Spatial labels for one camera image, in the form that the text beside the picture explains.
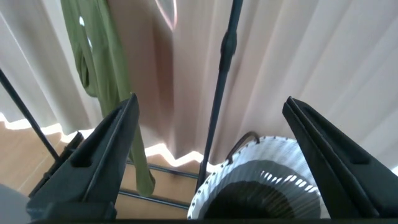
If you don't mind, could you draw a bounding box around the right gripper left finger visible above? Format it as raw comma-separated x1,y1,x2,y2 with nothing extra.
26,92,140,220

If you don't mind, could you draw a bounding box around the black clothes rack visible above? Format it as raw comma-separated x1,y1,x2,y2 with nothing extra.
0,0,245,211

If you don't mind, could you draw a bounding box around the white laundry basket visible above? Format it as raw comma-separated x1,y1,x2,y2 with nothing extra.
186,131,331,220

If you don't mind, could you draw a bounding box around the beige curtain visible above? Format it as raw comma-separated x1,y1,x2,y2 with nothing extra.
0,0,398,170

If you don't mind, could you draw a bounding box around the green long-sleeved shirt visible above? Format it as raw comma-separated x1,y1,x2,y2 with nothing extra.
60,0,156,197

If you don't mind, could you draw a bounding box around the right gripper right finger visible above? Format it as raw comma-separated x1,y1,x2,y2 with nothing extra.
282,96,398,219

